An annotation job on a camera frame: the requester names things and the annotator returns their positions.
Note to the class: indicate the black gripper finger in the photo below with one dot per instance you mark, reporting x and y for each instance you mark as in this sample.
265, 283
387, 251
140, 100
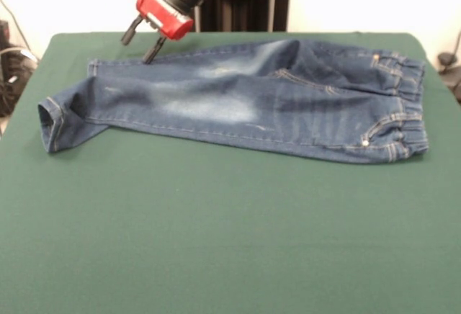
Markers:
129, 32
154, 50

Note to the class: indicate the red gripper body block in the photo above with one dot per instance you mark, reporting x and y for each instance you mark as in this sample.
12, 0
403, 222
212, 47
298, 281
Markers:
164, 17

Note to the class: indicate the blue denim jeans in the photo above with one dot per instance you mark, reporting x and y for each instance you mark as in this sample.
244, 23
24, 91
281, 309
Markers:
252, 105

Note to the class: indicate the dark green table cloth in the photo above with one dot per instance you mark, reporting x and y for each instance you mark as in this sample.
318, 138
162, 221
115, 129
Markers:
180, 220

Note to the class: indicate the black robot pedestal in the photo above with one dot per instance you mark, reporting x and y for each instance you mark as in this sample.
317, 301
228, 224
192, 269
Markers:
245, 0

